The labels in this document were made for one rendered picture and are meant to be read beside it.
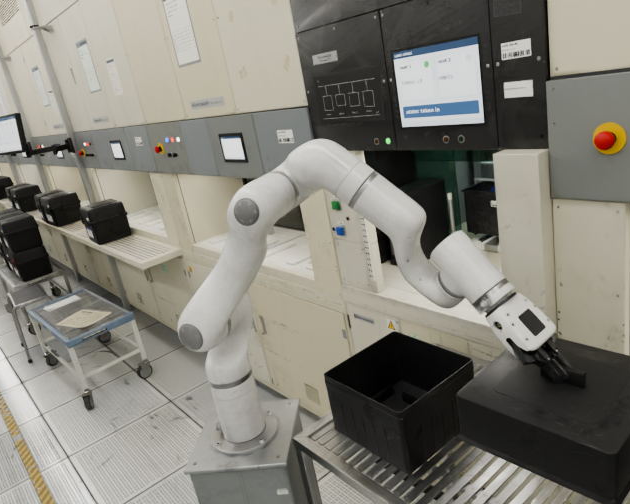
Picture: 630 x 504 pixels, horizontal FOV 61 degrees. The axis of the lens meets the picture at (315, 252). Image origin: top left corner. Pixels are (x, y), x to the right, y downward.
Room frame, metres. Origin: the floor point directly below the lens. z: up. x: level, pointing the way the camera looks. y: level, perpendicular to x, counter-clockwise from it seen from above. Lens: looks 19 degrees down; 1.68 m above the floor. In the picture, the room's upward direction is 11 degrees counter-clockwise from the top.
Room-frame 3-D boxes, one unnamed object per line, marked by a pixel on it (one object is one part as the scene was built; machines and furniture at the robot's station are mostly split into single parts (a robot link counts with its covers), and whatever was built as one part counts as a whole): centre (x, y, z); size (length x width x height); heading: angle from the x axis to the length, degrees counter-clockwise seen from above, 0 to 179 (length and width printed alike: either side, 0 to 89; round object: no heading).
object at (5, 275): (4.73, 2.60, 0.24); 0.94 x 0.53 x 0.48; 36
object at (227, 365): (1.31, 0.28, 1.07); 0.19 x 0.12 x 0.24; 153
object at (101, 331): (3.36, 1.62, 0.24); 0.97 x 0.52 x 0.48; 38
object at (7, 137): (4.15, 1.88, 1.59); 0.50 x 0.41 x 0.36; 126
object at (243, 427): (1.28, 0.29, 0.85); 0.19 x 0.19 x 0.18
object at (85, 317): (3.20, 1.54, 0.47); 0.31 x 0.23 x 0.02; 57
